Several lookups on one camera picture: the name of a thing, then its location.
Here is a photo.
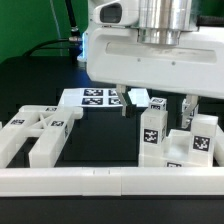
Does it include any white right obstacle wall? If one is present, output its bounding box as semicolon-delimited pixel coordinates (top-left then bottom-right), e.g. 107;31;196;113
214;127;224;167

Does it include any white marker base plate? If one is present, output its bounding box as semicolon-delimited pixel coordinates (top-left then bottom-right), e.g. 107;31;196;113
58;88;150;107

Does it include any black cable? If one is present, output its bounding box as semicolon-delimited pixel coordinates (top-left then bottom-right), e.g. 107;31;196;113
21;0;83;58

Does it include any white obstacle wall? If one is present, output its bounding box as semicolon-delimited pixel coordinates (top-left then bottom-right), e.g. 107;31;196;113
0;167;224;197
214;127;224;167

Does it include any white chair seat part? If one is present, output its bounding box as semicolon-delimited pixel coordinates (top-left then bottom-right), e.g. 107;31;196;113
138;129;213;167

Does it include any white chair back frame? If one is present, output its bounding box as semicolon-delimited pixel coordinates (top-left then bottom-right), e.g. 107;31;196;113
0;105;83;168

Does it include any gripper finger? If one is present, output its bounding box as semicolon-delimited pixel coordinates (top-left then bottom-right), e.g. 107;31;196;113
181;94;198;129
116;84;136;118

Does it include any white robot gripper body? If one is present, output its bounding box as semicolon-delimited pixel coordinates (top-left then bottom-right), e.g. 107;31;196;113
87;27;224;99

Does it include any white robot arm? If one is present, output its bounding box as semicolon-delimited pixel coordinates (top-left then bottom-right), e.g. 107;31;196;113
79;0;224;127

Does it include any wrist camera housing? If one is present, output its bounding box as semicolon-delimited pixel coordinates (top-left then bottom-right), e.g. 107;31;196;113
93;0;139;26

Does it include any white front obstacle wall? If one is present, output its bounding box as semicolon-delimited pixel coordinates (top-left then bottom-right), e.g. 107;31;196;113
0;167;224;197

